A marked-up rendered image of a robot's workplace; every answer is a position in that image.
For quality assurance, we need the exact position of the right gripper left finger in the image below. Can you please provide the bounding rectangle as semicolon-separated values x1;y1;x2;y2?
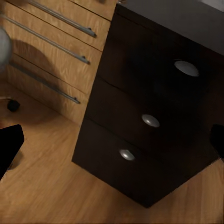
0;124;24;180

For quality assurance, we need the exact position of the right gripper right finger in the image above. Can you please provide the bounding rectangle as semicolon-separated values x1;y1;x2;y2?
209;124;224;162

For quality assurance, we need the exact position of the swivel chair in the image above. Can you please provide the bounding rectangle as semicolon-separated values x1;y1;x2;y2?
0;27;20;112

